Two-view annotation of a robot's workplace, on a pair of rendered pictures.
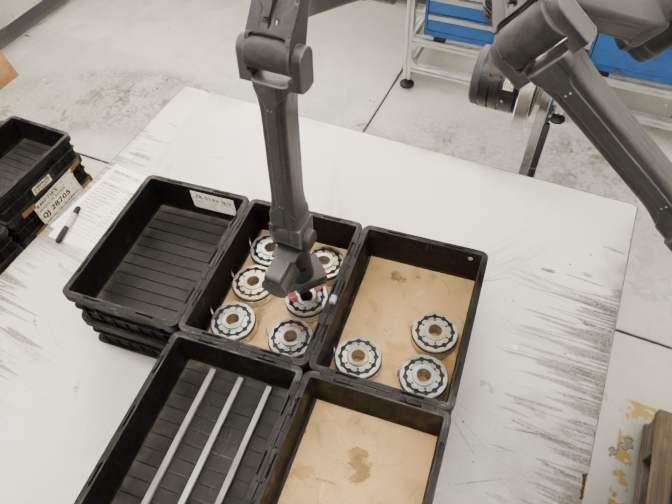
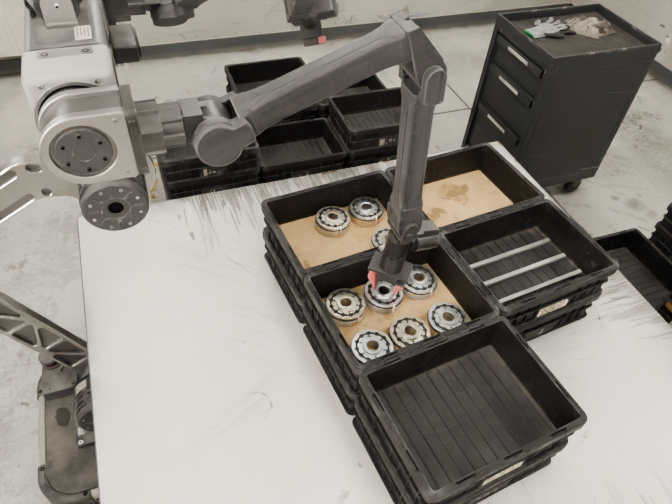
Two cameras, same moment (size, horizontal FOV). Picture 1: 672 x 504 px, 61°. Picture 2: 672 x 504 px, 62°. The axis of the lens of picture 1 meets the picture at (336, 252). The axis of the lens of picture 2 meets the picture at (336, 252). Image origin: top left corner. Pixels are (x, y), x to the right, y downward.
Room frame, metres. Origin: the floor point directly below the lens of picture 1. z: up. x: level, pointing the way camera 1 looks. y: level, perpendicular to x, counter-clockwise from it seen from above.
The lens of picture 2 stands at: (1.55, 0.54, 1.97)
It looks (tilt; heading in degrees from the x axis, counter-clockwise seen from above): 46 degrees down; 218
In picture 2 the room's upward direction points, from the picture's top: 5 degrees clockwise
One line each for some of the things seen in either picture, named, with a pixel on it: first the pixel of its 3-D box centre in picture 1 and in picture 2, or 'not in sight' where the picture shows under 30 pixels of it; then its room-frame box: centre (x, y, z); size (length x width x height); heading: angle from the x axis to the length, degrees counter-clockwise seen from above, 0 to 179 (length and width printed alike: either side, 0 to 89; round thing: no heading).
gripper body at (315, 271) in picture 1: (299, 268); (392, 260); (0.73, 0.08, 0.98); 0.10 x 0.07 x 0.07; 112
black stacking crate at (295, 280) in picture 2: (402, 321); (344, 232); (0.65, -0.14, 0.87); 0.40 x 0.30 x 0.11; 158
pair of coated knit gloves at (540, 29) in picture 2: not in sight; (546, 27); (-1.06, -0.37, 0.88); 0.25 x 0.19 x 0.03; 152
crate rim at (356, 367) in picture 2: (276, 275); (400, 297); (0.76, 0.14, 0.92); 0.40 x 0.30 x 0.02; 158
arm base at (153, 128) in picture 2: not in sight; (156, 127); (1.16, -0.15, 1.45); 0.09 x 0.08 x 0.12; 62
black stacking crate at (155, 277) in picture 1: (167, 258); (465, 409); (0.87, 0.42, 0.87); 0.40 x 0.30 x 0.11; 158
